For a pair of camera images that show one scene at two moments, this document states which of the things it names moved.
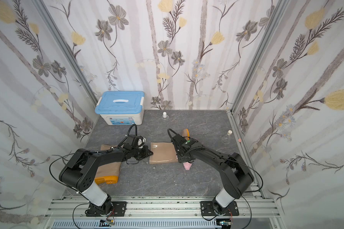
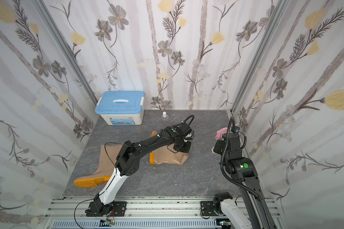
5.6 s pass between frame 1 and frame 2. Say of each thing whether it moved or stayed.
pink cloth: moved
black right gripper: moved
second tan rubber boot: stayed
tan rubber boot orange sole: stayed
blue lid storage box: stayed
